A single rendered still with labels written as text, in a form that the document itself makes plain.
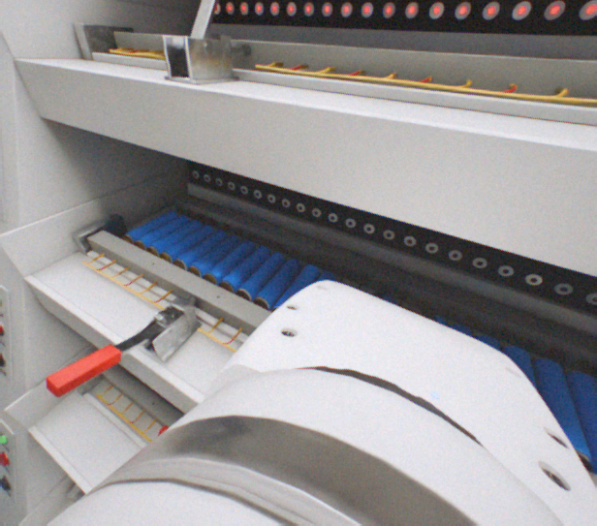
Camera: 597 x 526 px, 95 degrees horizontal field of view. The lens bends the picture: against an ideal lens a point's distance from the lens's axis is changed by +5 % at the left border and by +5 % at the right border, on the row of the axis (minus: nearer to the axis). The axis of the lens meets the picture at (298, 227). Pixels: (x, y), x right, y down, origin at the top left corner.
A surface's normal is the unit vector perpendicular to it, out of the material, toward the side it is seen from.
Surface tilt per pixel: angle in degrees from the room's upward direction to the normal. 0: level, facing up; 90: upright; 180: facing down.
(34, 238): 90
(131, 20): 90
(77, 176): 90
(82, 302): 21
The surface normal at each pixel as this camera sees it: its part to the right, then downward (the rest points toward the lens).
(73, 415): 0.06, -0.83
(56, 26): 0.88, 0.30
